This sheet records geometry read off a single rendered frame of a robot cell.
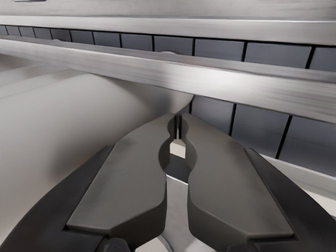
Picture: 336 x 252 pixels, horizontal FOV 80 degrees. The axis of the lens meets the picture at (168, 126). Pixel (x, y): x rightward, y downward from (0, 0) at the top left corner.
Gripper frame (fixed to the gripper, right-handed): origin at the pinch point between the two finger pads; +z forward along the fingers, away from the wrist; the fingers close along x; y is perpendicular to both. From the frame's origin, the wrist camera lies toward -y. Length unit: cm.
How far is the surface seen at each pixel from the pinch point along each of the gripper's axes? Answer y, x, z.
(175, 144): 3.8, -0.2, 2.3
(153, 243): 24.5, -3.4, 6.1
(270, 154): 4.3, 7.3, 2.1
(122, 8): -5.8, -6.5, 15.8
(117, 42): -3.0, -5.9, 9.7
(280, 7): -5.7, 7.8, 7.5
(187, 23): -4.7, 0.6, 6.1
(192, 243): 22.0, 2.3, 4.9
